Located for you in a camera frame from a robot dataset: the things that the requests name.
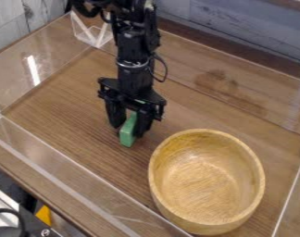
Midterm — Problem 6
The black cable bottom left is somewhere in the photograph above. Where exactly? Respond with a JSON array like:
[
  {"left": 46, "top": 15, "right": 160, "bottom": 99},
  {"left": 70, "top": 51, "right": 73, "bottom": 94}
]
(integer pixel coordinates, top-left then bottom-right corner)
[{"left": 0, "top": 207, "right": 30, "bottom": 237}]

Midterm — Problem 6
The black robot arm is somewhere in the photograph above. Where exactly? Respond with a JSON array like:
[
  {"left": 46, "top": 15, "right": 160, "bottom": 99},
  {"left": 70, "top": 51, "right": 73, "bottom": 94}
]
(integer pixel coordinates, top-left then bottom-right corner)
[{"left": 70, "top": 0, "right": 168, "bottom": 138}]

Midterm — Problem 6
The green rectangular block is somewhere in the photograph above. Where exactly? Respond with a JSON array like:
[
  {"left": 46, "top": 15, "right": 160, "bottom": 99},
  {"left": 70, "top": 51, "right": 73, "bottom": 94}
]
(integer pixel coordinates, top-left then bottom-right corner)
[{"left": 120, "top": 112, "right": 137, "bottom": 147}]

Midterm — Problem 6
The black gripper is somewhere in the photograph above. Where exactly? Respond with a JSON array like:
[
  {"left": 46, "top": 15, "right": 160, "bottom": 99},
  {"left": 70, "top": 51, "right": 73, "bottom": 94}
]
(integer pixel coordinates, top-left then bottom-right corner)
[{"left": 98, "top": 61, "right": 168, "bottom": 138}]

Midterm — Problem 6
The yellow warning label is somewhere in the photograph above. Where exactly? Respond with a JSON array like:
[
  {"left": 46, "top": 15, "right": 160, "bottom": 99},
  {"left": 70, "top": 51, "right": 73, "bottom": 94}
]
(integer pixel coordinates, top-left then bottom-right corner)
[{"left": 37, "top": 206, "right": 53, "bottom": 226}]

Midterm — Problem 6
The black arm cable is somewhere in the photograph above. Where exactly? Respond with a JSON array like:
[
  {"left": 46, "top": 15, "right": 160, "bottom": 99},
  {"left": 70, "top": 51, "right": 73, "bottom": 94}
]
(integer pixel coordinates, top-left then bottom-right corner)
[{"left": 148, "top": 53, "right": 170, "bottom": 83}]

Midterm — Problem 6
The clear acrylic corner bracket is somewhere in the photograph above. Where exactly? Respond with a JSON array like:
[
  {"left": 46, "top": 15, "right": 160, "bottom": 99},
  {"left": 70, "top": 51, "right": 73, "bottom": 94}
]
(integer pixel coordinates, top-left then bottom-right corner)
[{"left": 70, "top": 11, "right": 113, "bottom": 48}]

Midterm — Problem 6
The brown wooden bowl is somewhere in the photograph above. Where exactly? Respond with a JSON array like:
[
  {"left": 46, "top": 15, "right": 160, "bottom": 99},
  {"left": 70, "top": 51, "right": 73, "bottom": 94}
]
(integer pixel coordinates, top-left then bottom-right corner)
[{"left": 148, "top": 129, "right": 265, "bottom": 236}]

